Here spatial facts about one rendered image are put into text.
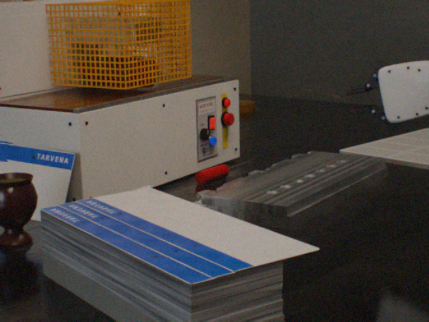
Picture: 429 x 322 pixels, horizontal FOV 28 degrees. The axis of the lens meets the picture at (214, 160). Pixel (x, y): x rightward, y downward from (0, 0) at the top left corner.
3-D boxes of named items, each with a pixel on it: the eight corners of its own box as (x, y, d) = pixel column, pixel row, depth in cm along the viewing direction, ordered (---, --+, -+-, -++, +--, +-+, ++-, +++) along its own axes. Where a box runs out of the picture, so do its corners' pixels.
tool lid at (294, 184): (286, 216, 147) (286, 206, 146) (194, 202, 157) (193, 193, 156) (385, 166, 183) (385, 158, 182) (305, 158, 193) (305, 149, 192)
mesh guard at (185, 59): (126, 89, 169) (122, 3, 166) (49, 84, 180) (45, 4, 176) (191, 76, 188) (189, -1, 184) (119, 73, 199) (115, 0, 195)
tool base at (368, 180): (289, 230, 147) (289, 209, 146) (189, 214, 158) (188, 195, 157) (387, 177, 183) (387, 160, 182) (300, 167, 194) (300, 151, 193)
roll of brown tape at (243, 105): (235, 107, 285) (235, 99, 285) (261, 108, 279) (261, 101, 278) (216, 110, 277) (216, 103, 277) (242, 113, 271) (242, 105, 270)
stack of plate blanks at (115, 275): (285, 340, 102) (284, 260, 100) (193, 370, 95) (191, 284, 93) (120, 257, 135) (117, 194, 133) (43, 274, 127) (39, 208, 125)
